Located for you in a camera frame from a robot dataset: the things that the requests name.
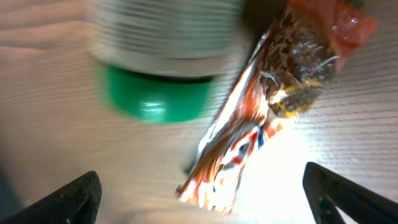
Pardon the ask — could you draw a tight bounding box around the green lid white jar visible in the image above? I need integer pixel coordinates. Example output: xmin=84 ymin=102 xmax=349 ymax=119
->
xmin=88 ymin=0 xmax=244 ymax=123

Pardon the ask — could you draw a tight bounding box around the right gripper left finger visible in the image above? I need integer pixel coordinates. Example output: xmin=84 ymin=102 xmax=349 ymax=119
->
xmin=1 ymin=171 xmax=102 ymax=224

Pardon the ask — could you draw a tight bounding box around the orange chocolate bar wrapper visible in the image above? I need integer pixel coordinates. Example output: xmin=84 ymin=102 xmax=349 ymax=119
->
xmin=177 ymin=0 xmax=378 ymax=213

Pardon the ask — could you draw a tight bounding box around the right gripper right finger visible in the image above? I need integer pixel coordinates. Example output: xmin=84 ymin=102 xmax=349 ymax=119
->
xmin=302 ymin=162 xmax=397 ymax=224

